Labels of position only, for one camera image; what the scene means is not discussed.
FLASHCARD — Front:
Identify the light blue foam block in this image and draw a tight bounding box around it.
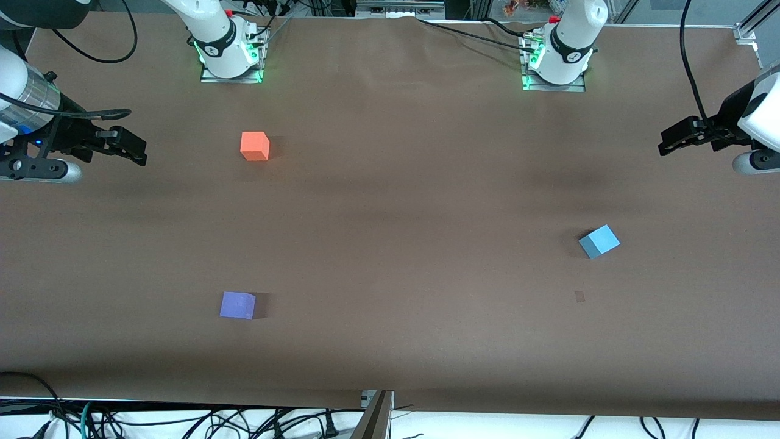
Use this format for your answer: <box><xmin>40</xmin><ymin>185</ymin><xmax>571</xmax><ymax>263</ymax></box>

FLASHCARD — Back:
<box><xmin>578</xmin><ymin>224</ymin><xmax>621</xmax><ymax>259</ymax></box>

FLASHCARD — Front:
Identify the orange foam block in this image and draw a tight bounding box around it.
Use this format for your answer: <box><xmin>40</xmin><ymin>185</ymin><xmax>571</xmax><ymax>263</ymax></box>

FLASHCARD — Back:
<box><xmin>240</xmin><ymin>131</ymin><xmax>271</xmax><ymax>162</ymax></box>

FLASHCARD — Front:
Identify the purple foam block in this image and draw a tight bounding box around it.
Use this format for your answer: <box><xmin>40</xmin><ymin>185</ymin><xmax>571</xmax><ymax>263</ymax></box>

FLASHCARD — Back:
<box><xmin>219</xmin><ymin>291</ymin><xmax>257</xmax><ymax>320</ymax></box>

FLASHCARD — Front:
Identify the brown table cover sheet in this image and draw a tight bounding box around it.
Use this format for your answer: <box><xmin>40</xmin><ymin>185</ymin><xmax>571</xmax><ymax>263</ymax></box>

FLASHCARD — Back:
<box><xmin>0</xmin><ymin>15</ymin><xmax>780</xmax><ymax>421</ymax></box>

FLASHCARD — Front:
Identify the grey metal rack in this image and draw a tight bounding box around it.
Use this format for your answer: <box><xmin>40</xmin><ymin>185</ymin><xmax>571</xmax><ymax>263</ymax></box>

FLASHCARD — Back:
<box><xmin>356</xmin><ymin>0</ymin><xmax>445</xmax><ymax>19</ymax></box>

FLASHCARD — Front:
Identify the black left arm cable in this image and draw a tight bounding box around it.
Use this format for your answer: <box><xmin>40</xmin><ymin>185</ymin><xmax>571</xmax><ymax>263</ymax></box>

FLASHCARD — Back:
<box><xmin>679</xmin><ymin>0</ymin><xmax>711</xmax><ymax>126</ymax></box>

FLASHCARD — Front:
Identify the aluminium frame profile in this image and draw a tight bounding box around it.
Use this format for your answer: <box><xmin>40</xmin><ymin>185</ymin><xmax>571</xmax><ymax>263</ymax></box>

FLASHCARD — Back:
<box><xmin>734</xmin><ymin>0</ymin><xmax>780</xmax><ymax>45</ymax></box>

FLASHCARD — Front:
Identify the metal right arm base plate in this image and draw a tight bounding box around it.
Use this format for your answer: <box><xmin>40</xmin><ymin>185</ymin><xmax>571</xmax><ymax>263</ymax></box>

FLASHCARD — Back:
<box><xmin>200</xmin><ymin>27</ymin><xmax>264</xmax><ymax>84</ymax></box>

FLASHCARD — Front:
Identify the black hanging arm cable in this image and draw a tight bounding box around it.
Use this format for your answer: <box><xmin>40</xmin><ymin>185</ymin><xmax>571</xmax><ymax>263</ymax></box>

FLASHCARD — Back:
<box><xmin>52</xmin><ymin>0</ymin><xmax>138</xmax><ymax>63</ymax></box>

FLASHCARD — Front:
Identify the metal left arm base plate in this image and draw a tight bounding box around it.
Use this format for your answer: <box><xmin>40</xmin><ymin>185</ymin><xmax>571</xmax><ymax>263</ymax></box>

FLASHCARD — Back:
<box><xmin>522</xmin><ymin>34</ymin><xmax>587</xmax><ymax>93</ymax></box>

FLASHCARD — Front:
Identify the black cable across table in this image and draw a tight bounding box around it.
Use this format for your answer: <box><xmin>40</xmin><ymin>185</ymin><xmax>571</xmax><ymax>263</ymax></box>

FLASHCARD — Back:
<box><xmin>417</xmin><ymin>18</ymin><xmax>531</xmax><ymax>52</ymax></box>

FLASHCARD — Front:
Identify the grey metal post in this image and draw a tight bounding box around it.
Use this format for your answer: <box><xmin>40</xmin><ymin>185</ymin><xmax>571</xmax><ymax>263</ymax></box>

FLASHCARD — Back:
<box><xmin>350</xmin><ymin>390</ymin><xmax>395</xmax><ymax>439</ymax></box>

